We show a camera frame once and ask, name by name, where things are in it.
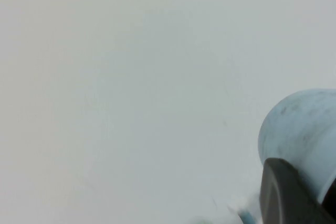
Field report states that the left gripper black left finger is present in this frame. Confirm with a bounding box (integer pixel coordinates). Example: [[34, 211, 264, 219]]
[[259, 157, 336, 224]]

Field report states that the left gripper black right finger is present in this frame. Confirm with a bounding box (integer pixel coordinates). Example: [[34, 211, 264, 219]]
[[321, 174, 336, 216]]

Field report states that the light blue plastic cup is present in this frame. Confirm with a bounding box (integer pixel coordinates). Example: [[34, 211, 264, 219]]
[[258, 88, 336, 204]]

